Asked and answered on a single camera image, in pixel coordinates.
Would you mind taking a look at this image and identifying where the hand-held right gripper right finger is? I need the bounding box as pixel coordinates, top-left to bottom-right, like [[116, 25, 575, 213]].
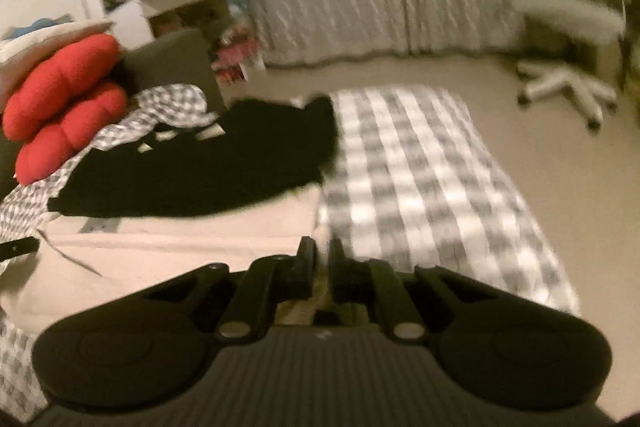
[[327, 238, 501, 342]]

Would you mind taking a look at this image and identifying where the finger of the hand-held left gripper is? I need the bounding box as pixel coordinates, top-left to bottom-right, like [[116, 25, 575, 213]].
[[0, 236, 40, 262]]

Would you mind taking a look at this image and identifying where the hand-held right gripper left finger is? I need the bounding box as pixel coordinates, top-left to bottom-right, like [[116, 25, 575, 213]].
[[145, 237, 318, 342]]

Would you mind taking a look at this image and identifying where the white shirt with black trim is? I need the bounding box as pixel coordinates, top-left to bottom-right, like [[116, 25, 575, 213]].
[[0, 184, 321, 333]]

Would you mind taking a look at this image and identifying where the black garment with white stripes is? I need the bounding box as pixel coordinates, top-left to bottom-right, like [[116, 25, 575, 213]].
[[47, 94, 341, 218]]

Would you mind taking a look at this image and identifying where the grey checkered bedsheet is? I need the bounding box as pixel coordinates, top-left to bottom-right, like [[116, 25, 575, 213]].
[[0, 84, 581, 413]]

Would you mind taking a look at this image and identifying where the grey white pillow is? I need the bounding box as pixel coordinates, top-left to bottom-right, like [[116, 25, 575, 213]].
[[0, 19, 116, 82]]

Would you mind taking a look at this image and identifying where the small white book rack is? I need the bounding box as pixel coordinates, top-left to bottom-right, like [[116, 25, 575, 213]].
[[212, 19, 266, 85]]

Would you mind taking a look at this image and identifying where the blue plush toy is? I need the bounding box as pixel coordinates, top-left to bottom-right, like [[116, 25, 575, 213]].
[[12, 19, 56, 36]]

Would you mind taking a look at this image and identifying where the white chair seat cushion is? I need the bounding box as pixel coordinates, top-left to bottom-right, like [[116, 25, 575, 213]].
[[510, 0, 627, 45]]

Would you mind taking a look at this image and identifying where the dark olive bed frame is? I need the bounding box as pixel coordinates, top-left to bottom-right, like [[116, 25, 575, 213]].
[[122, 28, 226, 115]]

